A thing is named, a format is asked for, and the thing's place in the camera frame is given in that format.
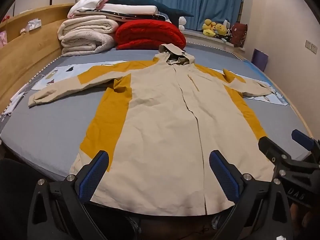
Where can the brown plush toy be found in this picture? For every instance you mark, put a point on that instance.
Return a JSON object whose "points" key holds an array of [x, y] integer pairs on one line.
{"points": [[238, 33]]}

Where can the person's dark clothing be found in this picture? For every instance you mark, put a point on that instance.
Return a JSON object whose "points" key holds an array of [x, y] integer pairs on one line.
{"points": [[15, 200]]}

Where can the white plush toy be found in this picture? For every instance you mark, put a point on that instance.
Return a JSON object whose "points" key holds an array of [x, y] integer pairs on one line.
{"points": [[182, 22]]}

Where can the white folded cloth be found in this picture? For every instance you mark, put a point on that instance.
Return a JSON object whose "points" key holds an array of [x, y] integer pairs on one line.
{"points": [[130, 8]]}

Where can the white folded thick blanket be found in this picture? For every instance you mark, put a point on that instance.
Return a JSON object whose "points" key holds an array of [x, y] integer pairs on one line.
{"points": [[85, 35]]}

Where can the beige and mustard hooded jacket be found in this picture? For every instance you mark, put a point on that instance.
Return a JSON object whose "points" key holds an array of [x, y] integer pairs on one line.
{"points": [[155, 130]]}

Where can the purple board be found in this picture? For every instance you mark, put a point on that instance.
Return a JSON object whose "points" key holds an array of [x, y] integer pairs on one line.
{"points": [[260, 59]]}

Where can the red folded quilt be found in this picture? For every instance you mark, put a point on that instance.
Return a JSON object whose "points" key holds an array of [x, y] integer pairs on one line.
{"points": [[150, 32]]}

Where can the dark teal shark plush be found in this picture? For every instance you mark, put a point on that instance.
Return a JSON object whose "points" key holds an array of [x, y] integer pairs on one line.
{"points": [[140, 2]]}

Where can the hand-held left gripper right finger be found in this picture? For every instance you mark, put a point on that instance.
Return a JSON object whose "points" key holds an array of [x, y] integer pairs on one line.
{"points": [[223, 177]]}

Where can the light blue printed blanket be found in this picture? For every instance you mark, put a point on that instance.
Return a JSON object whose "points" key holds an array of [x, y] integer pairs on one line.
{"points": [[57, 75]]}

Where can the wooden headboard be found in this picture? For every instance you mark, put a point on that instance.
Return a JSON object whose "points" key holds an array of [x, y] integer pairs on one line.
{"points": [[30, 50]]}

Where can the person's right hand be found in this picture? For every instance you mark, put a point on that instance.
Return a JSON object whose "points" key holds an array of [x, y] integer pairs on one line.
{"points": [[300, 213]]}

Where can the white wall socket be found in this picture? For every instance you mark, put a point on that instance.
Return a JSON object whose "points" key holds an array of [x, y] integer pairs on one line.
{"points": [[311, 46]]}

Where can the yellow plush toy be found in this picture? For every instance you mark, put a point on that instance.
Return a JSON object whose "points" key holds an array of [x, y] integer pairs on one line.
{"points": [[220, 29], [208, 27]]}

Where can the blue curtain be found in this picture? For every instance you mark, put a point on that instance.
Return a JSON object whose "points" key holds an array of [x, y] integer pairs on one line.
{"points": [[200, 0]]}

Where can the white and pink garment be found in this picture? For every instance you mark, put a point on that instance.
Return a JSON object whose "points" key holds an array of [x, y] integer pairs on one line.
{"points": [[85, 5]]}

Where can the white small cloth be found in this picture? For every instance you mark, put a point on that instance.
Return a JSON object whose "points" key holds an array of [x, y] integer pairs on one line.
{"points": [[16, 99]]}

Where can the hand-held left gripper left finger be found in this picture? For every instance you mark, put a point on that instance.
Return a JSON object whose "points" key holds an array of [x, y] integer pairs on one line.
{"points": [[93, 173]]}

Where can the orange cloth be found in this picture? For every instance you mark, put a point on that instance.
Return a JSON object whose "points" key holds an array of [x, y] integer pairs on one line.
{"points": [[50, 125]]}

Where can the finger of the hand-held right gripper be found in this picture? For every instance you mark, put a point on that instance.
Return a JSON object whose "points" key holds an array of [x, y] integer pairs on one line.
{"points": [[303, 137], [273, 150]]}

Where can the window sill bench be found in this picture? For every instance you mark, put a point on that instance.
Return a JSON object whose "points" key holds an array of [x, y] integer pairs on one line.
{"points": [[212, 42]]}

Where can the tissue pack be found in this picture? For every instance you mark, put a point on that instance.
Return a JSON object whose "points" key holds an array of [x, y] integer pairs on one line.
{"points": [[33, 24]]}

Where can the black and pink folded cloth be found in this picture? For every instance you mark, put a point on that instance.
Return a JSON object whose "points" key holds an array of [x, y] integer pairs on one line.
{"points": [[125, 17]]}

